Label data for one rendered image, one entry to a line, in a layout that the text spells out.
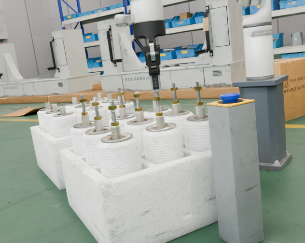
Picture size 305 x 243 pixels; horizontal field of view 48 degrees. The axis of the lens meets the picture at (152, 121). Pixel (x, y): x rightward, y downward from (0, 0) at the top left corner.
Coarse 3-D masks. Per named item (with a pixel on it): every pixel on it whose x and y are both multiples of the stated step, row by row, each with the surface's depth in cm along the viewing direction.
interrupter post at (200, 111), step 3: (198, 108) 87; (201, 108) 87; (198, 111) 88; (201, 111) 87; (204, 111) 88; (198, 114) 88; (201, 114) 88; (204, 114) 88; (198, 117) 88; (201, 117) 88; (204, 117) 88
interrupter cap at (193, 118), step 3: (207, 114) 91; (189, 117) 90; (192, 117) 90; (195, 117) 90; (207, 117) 89; (189, 120) 87; (192, 120) 86; (195, 120) 86; (198, 120) 85; (201, 120) 85; (204, 120) 85; (207, 120) 85
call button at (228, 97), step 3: (228, 93) 72; (231, 93) 71; (234, 93) 71; (237, 93) 70; (222, 96) 69; (225, 96) 69; (228, 96) 69; (231, 96) 68; (234, 96) 69; (237, 96) 69; (222, 99) 70; (225, 99) 69; (228, 99) 69; (231, 99) 69; (234, 99) 69; (237, 99) 70; (225, 102) 70; (228, 102) 69
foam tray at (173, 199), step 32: (64, 160) 99; (192, 160) 80; (96, 192) 75; (128, 192) 73; (160, 192) 77; (192, 192) 81; (96, 224) 80; (128, 224) 74; (160, 224) 78; (192, 224) 82
